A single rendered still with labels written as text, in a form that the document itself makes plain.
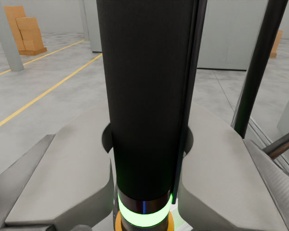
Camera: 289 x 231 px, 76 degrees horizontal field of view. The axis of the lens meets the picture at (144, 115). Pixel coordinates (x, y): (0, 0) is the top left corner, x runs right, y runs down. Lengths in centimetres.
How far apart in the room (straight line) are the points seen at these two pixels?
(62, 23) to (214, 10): 1055
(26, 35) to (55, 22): 621
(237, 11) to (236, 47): 89
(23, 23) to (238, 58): 717
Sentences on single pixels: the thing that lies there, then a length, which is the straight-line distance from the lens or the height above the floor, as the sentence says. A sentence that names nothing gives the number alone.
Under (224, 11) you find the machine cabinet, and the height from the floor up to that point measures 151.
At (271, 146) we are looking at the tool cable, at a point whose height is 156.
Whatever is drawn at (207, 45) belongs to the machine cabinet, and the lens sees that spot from 577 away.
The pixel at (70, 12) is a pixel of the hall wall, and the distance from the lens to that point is 1387.
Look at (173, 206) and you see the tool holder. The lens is 20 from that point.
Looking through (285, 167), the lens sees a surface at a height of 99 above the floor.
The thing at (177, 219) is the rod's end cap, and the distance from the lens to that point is 19.
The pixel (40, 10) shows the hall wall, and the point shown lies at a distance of 1494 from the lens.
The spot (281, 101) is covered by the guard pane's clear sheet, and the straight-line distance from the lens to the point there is 127.
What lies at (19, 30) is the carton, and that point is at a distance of 859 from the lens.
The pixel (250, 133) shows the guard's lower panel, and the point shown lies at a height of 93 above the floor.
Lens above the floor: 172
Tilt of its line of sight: 32 degrees down
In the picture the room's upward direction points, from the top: straight up
